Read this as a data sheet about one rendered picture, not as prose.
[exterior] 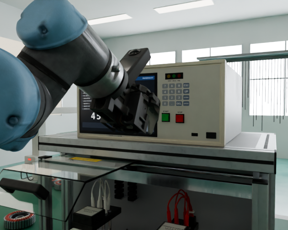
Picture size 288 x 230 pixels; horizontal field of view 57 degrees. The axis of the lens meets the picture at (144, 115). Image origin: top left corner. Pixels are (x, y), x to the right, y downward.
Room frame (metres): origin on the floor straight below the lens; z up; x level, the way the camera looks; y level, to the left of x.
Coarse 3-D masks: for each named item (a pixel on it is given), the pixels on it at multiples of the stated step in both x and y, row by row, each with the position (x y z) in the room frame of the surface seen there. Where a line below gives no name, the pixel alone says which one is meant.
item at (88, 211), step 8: (88, 208) 0.75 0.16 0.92; (96, 208) 0.75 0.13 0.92; (112, 208) 0.81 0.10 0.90; (120, 208) 0.81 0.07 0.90; (80, 216) 0.70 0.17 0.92; (88, 216) 0.69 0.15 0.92; (96, 216) 0.70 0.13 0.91; (104, 216) 0.74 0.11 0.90; (112, 216) 0.77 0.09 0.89; (72, 224) 0.71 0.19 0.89; (80, 224) 0.70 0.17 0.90; (88, 224) 0.69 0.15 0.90; (96, 224) 0.70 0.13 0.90; (104, 224) 0.73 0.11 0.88
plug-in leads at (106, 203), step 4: (96, 180) 0.80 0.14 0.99; (100, 180) 0.81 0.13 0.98; (100, 184) 0.78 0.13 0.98; (108, 184) 0.79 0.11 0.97; (92, 188) 0.79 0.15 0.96; (100, 188) 0.78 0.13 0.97; (104, 188) 0.82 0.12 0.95; (108, 188) 0.79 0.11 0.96; (92, 192) 0.79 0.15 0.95; (100, 192) 0.77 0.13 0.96; (104, 192) 0.82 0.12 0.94; (92, 196) 0.78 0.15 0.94; (100, 196) 0.80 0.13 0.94; (104, 196) 0.77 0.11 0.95; (108, 196) 0.78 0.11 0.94; (92, 200) 0.78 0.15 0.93; (100, 200) 0.77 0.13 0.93; (104, 200) 0.76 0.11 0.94; (108, 200) 0.78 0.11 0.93; (92, 204) 0.78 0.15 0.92; (100, 204) 0.77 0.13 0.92; (104, 204) 0.76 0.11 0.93; (108, 204) 0.78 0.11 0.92; (104, 208) 0.76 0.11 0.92; (108, 208) 0.78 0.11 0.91
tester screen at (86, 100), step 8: (136, 80) 0.72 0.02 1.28; (144, 80) 0.71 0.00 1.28; (152, 80) 0.70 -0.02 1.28; (152, 88) 0.70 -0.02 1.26; (88, 96) 0.79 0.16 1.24; (88, 104) 0.79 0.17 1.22; (88, 112) 0.79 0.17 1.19; (88, 120) 0.79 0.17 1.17; (96, 120) 0.78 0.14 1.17; (88, 128) 0.79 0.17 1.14; (96, 128) 0.78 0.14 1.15; (104, 128) 0.77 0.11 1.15
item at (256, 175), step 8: (160, 168) 0.73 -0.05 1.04; (168, 168) 0.72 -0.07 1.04; (176, 168) 0.71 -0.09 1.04; (184, 168) 0.70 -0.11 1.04; (192, 168) 0.70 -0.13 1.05; (224, 176) 0.66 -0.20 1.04; (232, 176) 0.65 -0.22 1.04; (240, 176) 0.64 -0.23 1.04; (248, 176) 0.63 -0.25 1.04; (256, 176) 0.62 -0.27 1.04
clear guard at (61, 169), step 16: (48, 160) 0.71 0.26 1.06; (64, 160) 0.71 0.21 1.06; (80, 160) 0.71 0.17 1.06; (112, 160) 0.71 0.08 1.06; (128, 160) 0.71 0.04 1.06; (0, 176) 0.60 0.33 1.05; (16, 176) 0.58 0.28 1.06; (32, 176) 0.57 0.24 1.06; (48, 176) 0.55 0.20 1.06; (64, 176) 0.55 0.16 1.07; (80, 176) 0.55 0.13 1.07; (96, 176) 0.55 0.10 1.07; (0, 192) 0.56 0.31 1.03; (16, 192) 0.55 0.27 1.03; (64, 192) 0.51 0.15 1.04; (80, 192) 0.50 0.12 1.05; (16, 208) 0.52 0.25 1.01; (32, 208) 0.50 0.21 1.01; (48, 208) 0.49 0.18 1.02; (64, 208) 0.48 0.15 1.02
